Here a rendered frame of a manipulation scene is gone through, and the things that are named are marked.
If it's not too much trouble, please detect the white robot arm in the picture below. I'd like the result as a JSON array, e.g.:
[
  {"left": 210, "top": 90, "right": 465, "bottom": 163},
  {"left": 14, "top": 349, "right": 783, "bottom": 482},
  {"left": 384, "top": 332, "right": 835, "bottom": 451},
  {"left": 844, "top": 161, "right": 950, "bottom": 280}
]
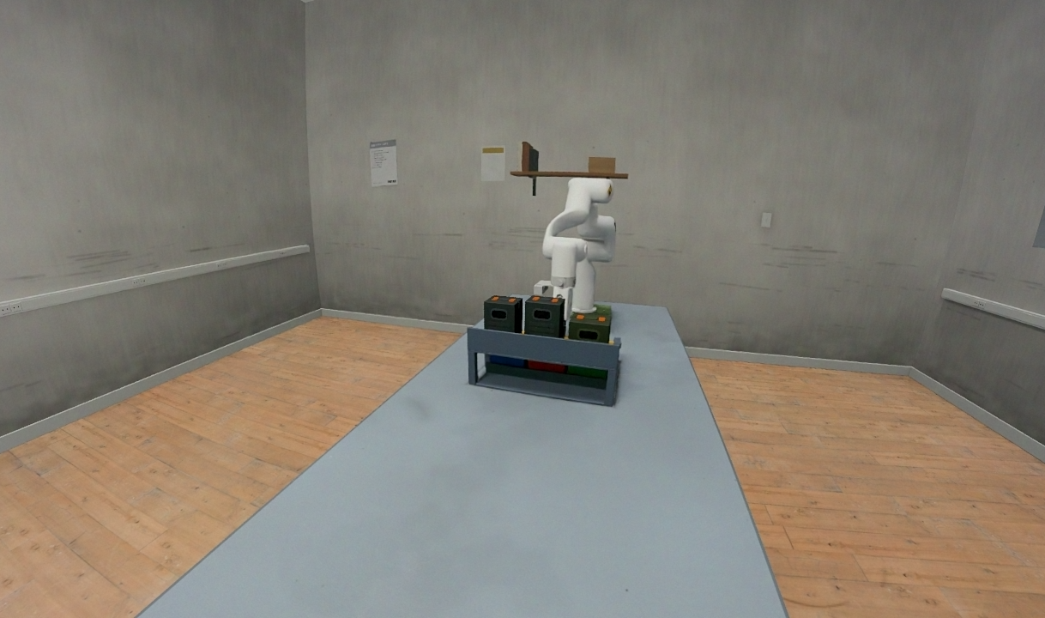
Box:
[{"left": 534, "top": 178, "right": 616, "bottom": 313}]

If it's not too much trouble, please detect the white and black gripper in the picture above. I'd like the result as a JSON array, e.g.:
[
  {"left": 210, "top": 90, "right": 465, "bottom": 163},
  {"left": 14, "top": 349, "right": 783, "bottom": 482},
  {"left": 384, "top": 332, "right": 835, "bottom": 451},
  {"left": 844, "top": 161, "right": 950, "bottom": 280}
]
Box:
[{"left": 553, "top": 285, "right": 576, "bottom": 339}]

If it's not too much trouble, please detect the red open bin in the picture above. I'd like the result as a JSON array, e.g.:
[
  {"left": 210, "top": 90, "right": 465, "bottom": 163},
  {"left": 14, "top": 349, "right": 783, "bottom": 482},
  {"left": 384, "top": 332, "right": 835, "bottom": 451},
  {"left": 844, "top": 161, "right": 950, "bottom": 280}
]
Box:
[{"left": 528, "top": 360, "right": 568, "bottom": 373}]

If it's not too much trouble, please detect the green open bin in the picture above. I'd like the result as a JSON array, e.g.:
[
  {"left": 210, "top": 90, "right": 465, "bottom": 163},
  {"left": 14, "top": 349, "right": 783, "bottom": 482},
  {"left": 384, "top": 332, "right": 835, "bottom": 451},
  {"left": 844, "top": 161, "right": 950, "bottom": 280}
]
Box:
[{"left": 568, "top": 366, "right": 607, "bottom": 379}]

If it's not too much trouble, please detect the blue bin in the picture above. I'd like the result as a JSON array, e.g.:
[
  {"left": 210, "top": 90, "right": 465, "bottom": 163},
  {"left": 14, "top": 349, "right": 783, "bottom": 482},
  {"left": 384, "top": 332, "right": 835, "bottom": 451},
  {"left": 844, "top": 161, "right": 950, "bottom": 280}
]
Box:
[{"left": 490, "top": 354, "right": 529, "bottom": 368}]

